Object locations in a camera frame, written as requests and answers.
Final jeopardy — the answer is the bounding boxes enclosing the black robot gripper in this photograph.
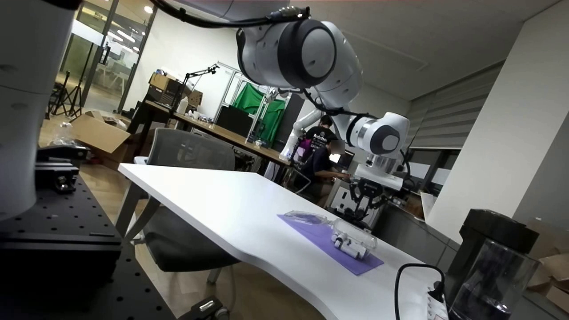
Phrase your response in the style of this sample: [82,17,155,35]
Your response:
[348,179,389,232]

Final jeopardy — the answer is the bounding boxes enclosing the clear plastic container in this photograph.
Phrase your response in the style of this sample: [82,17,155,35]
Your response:
[327,221,379,262]

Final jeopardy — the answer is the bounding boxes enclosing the purple mat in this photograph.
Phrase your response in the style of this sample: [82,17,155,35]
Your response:
[276,211,386,278]

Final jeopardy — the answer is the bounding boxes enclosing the clear plastic lid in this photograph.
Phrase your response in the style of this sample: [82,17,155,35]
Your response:
[284,209,334,232]

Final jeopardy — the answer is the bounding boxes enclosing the seated person dark clothes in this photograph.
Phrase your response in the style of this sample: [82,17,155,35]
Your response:
[300,115,347,205]

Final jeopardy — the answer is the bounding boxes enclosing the white power strip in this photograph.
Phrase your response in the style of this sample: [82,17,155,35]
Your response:
[423,291,450,320]

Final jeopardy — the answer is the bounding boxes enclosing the dark glossy clear case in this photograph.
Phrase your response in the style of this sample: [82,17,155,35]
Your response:
[448,239,539,320]

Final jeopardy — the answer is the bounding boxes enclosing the green cloth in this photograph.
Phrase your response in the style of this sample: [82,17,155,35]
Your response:
[229,83,288,148]

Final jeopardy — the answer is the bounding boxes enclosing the long wooden table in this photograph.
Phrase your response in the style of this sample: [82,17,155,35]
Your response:
[140,99,293,170]

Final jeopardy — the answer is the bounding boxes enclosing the grey office chair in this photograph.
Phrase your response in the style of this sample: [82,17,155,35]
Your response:
[137,127,240,320]

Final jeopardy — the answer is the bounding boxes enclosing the open cardboard box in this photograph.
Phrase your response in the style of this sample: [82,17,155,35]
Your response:
[523,253,569,317]

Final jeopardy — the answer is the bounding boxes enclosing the cardboard box on table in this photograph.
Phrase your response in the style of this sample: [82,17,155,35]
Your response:
[146,72,204,111]

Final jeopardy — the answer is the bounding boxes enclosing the large flat cardboard box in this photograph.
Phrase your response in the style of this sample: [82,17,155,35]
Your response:
[69,111,133,166]

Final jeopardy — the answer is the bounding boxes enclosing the black controller device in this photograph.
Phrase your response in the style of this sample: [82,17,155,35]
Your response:
[34,145,92,193]

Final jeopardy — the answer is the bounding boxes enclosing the black perforated breadboard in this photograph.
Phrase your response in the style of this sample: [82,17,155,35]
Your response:
[0,170,174,320]

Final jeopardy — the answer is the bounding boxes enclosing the white metal rack frame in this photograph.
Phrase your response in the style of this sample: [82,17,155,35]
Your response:
[213,61,299,147]

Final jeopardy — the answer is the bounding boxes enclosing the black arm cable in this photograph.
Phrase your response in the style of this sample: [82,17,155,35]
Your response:
[149,0,313,31]

